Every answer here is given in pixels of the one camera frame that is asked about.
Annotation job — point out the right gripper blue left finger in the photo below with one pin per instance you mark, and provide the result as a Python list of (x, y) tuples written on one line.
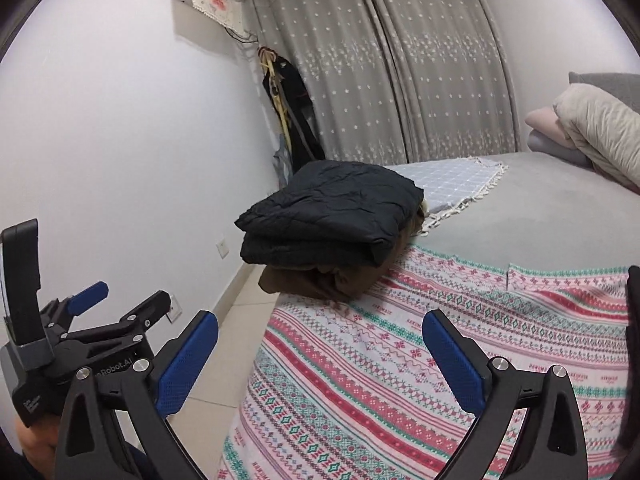
[(181, 360)]

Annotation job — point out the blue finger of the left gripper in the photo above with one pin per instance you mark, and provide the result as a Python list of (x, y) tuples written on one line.
[(149, 312), (88, 298)]

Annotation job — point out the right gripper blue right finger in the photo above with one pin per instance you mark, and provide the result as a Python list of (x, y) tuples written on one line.
[(460, 360)]

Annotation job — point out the black quilted puffer jacket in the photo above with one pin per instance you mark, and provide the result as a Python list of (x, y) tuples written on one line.
[(330, 214)]

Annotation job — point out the black hanging clothes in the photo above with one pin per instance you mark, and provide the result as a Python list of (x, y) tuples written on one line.
[(299, 141)]

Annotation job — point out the person's left hand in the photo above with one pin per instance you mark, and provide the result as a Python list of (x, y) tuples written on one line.
[(39, 443)]

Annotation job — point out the red green patterned blanket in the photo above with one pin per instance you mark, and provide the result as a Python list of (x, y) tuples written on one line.
[(348, 390)]

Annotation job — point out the brown folded coat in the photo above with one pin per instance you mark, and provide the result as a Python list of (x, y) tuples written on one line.
[(339, 283)]

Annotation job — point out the grey bed sheet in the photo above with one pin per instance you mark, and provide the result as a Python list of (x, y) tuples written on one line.
[(546, 215)]

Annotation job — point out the black folded garment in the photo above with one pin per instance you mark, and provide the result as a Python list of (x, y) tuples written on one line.
[(629, 431)]

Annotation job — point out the white fringed checked throw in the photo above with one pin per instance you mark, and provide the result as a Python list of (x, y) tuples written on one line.
[(451, 185)]

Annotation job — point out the cream quilted pillow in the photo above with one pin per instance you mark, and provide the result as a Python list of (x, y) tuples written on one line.
[(604, 129)]

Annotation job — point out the grey dotted curtain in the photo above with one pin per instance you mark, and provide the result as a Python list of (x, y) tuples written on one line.
[(396, 81)]

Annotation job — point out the grey padded headboard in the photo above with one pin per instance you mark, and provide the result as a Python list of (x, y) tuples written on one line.
[(624, 86)]

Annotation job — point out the white wall socket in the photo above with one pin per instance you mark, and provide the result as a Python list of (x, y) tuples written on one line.
[(223, 249)]

